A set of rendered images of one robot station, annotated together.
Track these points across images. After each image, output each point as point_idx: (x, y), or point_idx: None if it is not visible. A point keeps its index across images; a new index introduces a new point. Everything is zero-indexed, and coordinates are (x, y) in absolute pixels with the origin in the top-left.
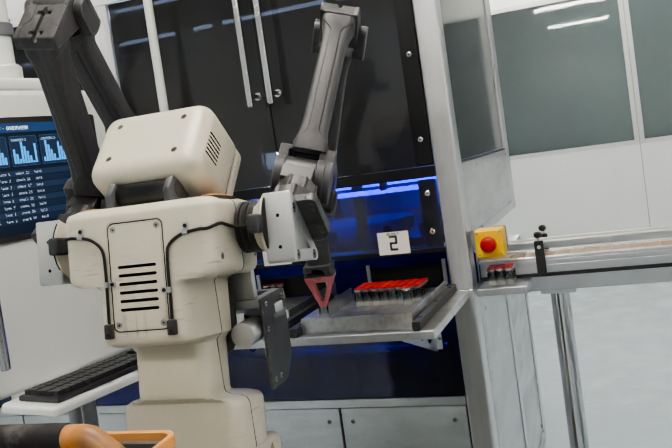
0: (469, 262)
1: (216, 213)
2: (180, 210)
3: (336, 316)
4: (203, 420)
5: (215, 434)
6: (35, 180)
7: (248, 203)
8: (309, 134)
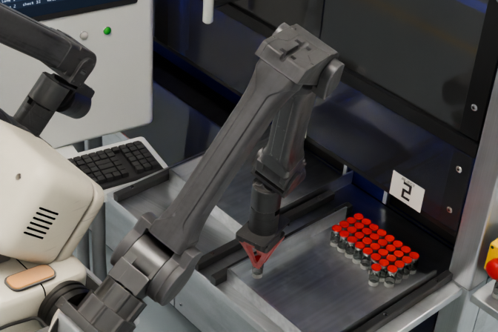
0: (475, 265)
1: (4, 317)
2: None
3: (291, 256)
4: None
5: None
6: None
7: (59, 296)
8: (170, 224)
